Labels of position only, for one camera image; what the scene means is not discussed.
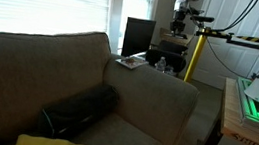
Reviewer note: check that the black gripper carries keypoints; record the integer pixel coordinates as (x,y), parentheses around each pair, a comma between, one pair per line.
(181,13)

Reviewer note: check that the brown wooden desk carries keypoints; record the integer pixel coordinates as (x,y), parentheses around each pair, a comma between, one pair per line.
(187,40)

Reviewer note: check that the black office chair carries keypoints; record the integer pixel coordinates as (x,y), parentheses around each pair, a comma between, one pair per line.
(172,56)

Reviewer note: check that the yellow stand pole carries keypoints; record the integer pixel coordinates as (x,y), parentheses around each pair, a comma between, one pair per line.
(196,56)

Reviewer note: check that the clear plastic water bottle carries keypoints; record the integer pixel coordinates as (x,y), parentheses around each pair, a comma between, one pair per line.
(161,64)

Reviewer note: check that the black flat monitor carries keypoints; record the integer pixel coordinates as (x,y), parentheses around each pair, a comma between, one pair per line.
(138,36)

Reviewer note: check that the small clear glass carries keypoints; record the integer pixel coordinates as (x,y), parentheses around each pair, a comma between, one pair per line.
(170,71)

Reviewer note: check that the narrow bright window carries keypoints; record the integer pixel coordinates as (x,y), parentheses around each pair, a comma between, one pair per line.
(138,3)

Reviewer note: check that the colourful magazine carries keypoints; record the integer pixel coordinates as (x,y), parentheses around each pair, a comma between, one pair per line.
(131,62)

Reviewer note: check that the beige fabric sofa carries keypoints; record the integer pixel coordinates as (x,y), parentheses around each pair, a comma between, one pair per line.
(139,97)

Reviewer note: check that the black cylindrical bag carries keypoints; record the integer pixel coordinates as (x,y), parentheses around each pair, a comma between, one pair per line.
(77,112)

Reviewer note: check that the white window blinds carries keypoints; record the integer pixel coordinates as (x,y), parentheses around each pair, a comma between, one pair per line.
(41,0)

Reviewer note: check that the black camera on stand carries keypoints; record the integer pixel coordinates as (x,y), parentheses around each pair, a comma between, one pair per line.
(205,19)

